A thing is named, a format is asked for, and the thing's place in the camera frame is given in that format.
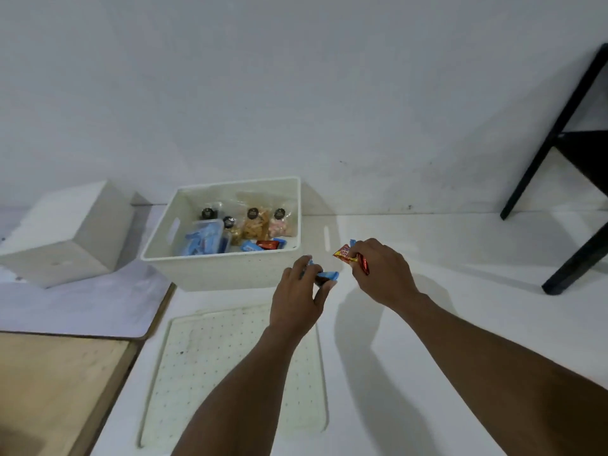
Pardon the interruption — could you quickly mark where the person's right hand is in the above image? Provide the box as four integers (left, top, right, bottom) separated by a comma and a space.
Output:
349, 238, 421, 312

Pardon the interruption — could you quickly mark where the person's left hand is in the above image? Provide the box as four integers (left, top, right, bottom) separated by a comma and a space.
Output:
269, 255, 338, 343

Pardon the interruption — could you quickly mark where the person's right forearm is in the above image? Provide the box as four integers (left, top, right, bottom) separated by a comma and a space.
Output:
393, 291, 608, 456

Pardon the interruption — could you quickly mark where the person's left forearm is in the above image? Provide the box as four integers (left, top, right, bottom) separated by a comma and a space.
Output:
171, 326, 306, 456

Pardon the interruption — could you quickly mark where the clear bag with pink snacks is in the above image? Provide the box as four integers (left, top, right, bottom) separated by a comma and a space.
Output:
268, 206, 293, 239

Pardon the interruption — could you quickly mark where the clear bag with yellow snacks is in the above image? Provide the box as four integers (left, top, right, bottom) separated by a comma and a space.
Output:
242, 206, 272, 242

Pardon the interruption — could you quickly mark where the white plastic storage bin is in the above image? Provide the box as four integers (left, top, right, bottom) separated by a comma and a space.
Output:
141, 176, 303, 293

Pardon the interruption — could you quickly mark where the clear bag with brown snacks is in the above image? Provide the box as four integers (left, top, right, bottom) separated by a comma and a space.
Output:
222, 214, 243, 246

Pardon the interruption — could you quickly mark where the clear tub of blue packets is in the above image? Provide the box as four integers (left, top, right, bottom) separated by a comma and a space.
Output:
180, 219, 228, 257

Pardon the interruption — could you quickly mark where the white perforated bin lid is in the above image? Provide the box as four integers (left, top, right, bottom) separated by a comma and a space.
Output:
139, 304, 329, 449

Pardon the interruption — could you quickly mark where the white upturned plastic bin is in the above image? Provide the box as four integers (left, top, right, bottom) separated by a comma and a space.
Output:
0, 180, 135, 289

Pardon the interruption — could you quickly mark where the wooden board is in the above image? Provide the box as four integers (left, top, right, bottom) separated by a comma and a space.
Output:
0, 331, 139, 456

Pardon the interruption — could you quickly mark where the black metal stand frame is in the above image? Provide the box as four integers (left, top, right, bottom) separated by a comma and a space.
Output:
500, 42, 608, 296

